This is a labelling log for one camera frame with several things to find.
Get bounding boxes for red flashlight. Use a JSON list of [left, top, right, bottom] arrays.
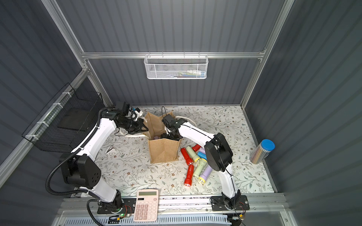
[[181, 148, 193, 166], [184, 165, 194, 186], [192, 144, 201, 152]]

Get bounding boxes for black wire basket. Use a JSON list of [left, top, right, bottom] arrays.
[[22, 83, 104, 153]]

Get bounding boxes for purple flashlight horizontal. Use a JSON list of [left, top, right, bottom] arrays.
[[199, 148, 206, 154]]

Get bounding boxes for white wire mesh basket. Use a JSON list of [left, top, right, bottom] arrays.
[[144, 56, 209, 80]]

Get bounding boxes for green flashlight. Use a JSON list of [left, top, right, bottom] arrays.
[[193, 158, 207, 178], [186, 146, 200, 163]]

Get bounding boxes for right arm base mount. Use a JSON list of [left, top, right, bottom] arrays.
[[209, 195, 250, 211]]

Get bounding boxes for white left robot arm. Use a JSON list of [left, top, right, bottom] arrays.
[[59, 106, 148, 203]]

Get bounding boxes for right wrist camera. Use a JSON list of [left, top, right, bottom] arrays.
[[162, 114, 188, 130]]

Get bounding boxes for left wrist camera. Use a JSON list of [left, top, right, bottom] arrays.
[[121, 102, 143, 121]]

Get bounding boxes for pink calculator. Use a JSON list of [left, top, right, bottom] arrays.
[[133, 189, 159, 223]]

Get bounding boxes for blue-lidded cylinder container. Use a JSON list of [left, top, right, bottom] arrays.
[[249, 139, 276, 164]]

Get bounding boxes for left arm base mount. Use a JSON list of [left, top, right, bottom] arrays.
[[97, 198, 136, 214]]

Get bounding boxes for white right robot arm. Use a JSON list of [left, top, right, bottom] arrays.
[[162, 115, 241, 209]]

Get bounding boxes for blue flashlight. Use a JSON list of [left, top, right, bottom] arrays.
[[198, 152, 207, 160]]

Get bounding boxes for green flashlight upper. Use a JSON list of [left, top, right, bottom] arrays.
[[186, 146, 200, 163]]

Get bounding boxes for brown paper tote bag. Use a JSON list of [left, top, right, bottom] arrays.
[[140, 113, 181, 163]]

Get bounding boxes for markers in white basket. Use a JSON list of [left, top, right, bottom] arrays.
[[168, 70, 206, 79]]

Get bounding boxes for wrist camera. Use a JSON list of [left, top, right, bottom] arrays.
[[121, 102, 143, 121], [162, 114, 188, 130]]

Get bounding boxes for red flashlight bottom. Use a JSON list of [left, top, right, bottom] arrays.
[[184, 165, 194, 186]]

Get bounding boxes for purple flashlight bottom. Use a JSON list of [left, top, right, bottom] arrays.
[[198, 165, 213, 184]]

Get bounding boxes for green flashlight lower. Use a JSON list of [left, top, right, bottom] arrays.
[[193, 158, 207, 178]]

